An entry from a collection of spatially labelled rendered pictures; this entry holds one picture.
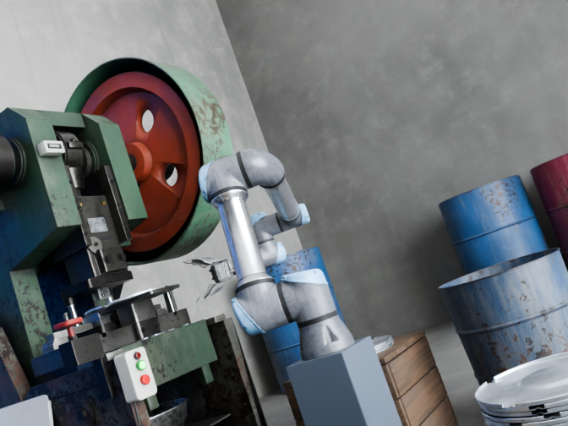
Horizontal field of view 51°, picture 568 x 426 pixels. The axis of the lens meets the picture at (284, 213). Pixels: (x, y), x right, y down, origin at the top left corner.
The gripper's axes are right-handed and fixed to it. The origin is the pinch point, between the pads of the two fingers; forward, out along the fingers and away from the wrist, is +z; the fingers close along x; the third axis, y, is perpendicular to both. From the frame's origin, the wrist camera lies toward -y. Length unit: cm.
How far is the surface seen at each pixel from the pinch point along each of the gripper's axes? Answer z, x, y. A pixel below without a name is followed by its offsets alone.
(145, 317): 17.7, 6.7, 4.1
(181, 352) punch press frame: 10.7, 21.3, 6.5
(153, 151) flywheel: -7, -55, -26
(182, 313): 3.5, 9.3, -10.4
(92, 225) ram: 24.5, -28.6, -2.9
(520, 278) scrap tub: -88, 33, 53
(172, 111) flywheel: -17, -65, -14
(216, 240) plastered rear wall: -74, -35, -233
